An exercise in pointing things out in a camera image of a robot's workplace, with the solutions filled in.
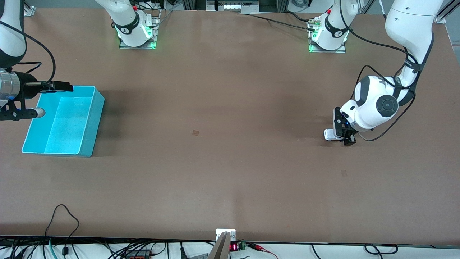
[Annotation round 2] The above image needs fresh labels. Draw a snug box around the red clip lead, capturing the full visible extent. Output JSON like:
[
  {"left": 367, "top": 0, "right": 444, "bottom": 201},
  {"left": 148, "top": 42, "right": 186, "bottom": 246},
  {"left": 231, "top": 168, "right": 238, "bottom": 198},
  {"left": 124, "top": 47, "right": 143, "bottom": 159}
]
[{"left": 248, "top": 243, "right": 279, "bottom": 259}]

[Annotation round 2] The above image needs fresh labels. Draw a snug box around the short black curved cable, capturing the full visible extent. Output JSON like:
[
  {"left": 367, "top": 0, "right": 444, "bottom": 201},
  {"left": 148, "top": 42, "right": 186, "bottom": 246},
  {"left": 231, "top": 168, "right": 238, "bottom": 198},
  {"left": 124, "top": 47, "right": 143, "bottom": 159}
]
[{"left": 284, "top": 11, "right": 315, "bottom": 23}]

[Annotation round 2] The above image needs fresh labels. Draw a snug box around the aluminium frame rack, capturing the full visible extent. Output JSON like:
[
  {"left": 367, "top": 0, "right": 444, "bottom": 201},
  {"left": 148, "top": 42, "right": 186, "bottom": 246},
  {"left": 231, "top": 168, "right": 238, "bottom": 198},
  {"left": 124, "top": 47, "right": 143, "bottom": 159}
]
[{"left": 181, "top": 0, "right": 290, "bottom": 14}]

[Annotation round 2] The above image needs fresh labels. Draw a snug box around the grey camera pole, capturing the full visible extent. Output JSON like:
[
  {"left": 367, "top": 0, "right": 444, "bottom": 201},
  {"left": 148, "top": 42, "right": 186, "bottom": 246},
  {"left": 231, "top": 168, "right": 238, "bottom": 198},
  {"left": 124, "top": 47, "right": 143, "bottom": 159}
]
[{"left": 207, "top": 231, "right": 231, "bottom": 259}]

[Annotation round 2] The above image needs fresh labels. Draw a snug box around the black cable loop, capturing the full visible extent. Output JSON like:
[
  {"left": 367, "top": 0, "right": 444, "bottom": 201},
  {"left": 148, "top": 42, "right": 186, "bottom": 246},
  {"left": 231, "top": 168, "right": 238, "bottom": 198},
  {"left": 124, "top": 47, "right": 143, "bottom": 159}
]
[{"left": 364, "top": 244, "right": 399, "bottom": 255}]

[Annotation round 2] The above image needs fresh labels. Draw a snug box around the long black table cable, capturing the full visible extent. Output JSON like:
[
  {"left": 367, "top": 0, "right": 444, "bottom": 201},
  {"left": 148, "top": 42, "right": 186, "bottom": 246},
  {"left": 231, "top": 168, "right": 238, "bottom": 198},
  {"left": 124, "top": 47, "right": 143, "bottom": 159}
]
[{"left": 248, "top": 14, "right": 317, "bottom": 31}]

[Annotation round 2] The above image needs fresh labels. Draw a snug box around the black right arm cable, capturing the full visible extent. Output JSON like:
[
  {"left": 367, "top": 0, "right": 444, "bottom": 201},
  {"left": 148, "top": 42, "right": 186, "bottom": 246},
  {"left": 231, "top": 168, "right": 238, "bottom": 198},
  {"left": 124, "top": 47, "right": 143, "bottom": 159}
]
[{"left": 0, "top": 21, "right": 57, "bottom": 87}]

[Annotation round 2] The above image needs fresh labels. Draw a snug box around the looped thin black cable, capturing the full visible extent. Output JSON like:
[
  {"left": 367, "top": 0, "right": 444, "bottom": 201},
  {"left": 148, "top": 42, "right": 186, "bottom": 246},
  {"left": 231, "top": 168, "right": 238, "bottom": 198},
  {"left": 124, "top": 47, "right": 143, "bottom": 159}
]
[{"left": 44, "top": 204, "right": 80, "bottom": 256}]

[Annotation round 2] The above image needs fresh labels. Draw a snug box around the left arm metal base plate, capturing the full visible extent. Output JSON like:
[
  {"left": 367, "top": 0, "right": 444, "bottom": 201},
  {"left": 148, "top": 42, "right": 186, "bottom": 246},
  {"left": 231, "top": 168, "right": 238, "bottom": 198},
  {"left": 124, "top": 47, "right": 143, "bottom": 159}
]
[{"left": 308, "top": 16, "right": 346, "bottom": 53}]

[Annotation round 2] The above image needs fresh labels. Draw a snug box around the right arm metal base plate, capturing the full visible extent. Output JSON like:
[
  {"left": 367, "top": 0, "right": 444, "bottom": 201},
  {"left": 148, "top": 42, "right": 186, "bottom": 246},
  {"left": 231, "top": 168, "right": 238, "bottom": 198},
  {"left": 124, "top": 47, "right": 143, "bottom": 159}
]
[{"left": 119, "top": 10, "right": 160, "bottom": 50}]

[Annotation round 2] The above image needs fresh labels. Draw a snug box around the blue plastic bin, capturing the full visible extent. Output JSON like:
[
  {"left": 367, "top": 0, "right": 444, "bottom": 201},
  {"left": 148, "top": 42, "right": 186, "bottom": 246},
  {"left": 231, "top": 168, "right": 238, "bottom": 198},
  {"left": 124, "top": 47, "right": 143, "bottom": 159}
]
[{"left": 22, "top": 85, "right": 105, "bottom": 158}]

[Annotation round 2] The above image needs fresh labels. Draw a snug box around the white mounting bracket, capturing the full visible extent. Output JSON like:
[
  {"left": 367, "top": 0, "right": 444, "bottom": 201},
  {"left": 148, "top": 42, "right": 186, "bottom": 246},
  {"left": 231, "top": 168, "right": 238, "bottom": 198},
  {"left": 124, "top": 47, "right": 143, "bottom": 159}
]
[{"left": 216, "top": 228, "right": 236, "bottom": 241}]

